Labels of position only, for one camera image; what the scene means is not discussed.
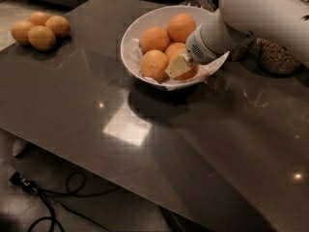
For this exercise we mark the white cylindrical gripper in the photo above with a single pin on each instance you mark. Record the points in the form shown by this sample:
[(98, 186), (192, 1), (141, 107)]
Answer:
[(197, 49)]

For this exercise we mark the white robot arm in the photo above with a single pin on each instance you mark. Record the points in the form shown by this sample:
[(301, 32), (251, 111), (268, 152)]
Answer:
[(280, 26)]

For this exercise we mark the white paper bowl liner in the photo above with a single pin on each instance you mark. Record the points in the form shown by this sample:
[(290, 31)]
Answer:
[(131, 54)]

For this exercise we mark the white bowl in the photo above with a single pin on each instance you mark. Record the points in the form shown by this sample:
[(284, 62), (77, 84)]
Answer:
[(161, 17)]

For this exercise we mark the glass jar of lentils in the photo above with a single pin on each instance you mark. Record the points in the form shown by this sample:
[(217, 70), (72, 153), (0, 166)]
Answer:
[(275, 59)]

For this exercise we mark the orange back on table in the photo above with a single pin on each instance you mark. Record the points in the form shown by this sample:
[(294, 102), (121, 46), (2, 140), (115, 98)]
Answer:
[(38, 18)]

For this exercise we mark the white table foot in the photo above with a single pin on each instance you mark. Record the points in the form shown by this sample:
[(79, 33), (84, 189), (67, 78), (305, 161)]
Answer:
[(18, 146)]

